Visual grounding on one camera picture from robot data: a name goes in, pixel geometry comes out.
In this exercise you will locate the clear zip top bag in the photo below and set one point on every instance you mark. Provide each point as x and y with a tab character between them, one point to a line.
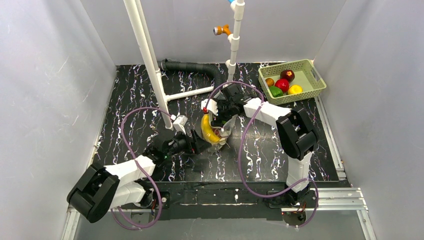
222	136

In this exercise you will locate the red fake fruit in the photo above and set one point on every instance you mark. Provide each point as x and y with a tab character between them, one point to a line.
287	74

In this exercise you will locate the yellow fake lemon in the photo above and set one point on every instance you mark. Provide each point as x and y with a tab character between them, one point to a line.
295	89

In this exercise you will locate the red fake tomato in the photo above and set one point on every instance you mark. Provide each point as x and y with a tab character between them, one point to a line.
283	84

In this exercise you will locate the yellow fake banana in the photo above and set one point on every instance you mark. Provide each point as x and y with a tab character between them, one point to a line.
208	132

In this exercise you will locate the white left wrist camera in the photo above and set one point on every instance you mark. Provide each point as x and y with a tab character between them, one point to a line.
179	122

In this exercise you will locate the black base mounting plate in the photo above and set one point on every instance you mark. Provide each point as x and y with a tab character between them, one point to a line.
214	200

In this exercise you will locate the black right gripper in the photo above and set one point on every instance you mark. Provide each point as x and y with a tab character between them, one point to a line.
222	117

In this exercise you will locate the orange spigot valve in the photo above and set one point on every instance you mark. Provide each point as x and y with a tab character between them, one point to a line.
219	30

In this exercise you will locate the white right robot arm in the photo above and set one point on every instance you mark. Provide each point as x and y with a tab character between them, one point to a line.
297	133

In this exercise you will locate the orange brown fake bread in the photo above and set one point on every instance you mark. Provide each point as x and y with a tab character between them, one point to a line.
270	82

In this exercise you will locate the white PVC pipe frame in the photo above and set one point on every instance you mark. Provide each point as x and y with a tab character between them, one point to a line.
139	25

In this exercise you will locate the green fake pepper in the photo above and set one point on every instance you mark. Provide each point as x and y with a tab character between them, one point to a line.
276	92

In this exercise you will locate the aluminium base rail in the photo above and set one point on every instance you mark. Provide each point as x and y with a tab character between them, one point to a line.
330	199

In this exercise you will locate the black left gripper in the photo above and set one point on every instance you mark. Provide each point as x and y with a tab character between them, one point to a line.
192	141

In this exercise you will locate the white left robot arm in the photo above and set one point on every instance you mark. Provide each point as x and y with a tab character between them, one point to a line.
101	188

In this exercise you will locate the pale green perforated basket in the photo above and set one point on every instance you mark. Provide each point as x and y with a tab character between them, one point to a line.
306	75

